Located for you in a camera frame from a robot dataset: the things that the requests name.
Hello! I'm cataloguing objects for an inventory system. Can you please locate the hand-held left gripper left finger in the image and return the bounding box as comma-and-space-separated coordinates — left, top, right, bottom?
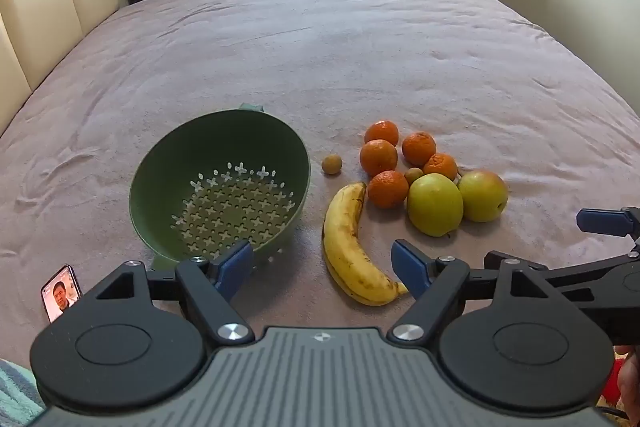
80, 239, 256, 346

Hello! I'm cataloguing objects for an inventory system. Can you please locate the red cloth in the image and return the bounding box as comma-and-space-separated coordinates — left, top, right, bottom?
599, 354, 626, 404

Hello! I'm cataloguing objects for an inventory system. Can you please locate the cream padded headboard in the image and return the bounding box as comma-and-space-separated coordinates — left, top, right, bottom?
0, 0, 121, 138

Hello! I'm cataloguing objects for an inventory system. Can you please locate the yellow banana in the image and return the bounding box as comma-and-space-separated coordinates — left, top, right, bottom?
321, 181, 410, 306

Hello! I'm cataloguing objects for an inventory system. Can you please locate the black smartphone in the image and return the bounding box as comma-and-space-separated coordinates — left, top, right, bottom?
41, 264, 83, 324

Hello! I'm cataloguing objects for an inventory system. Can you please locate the yellow apple with red blush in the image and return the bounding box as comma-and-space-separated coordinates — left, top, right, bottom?
457, 170, 509, 223

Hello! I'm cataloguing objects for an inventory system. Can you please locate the green plastic colander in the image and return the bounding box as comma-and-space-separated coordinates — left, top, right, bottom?
128, 103, 312, 270

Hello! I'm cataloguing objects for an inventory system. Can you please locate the orange tangerine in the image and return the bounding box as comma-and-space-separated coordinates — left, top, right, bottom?
423, 153, 459, 181
364, 120, 400, 146
401, 132, 437, 166
359, 139, 399, 178
367, 170, 410, 208

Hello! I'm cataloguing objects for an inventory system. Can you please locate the teal towel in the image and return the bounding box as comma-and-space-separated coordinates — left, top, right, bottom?
0, 358, 47, 427

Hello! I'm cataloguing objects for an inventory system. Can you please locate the yellow green apple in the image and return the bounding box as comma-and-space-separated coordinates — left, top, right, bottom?
406, 173, 465, 238

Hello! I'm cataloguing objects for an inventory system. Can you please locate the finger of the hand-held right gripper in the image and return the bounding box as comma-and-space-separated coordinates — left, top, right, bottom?
576, 207, 640, 258
484, 251, 603, 305

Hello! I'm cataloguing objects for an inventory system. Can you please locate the person's right forearm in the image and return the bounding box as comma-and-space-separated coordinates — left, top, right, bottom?
616, 344, 640, 414

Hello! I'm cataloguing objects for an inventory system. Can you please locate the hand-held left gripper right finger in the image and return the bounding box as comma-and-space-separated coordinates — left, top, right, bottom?
391, 238, 548, 346

